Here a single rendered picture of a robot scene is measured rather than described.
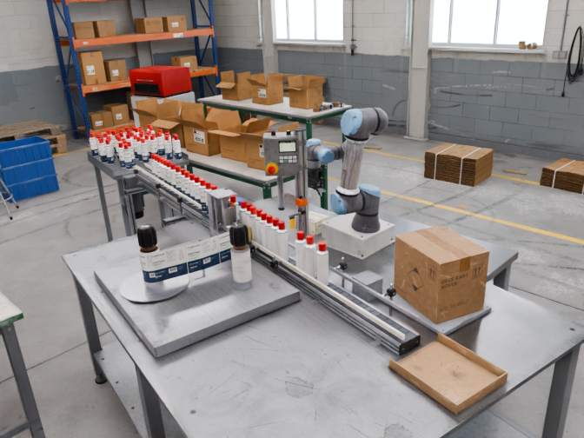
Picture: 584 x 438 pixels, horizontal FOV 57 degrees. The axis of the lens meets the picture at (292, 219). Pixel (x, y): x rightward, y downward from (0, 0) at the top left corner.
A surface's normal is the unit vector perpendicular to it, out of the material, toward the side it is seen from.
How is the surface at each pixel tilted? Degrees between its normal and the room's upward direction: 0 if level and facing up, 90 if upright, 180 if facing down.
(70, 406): 0
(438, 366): 0
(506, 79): 90
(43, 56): 90
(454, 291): 90
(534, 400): 0
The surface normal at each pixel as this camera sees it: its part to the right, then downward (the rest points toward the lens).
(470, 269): 0.40, 0.33
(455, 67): -0.70, 0.30
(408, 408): -0.04, -0.92
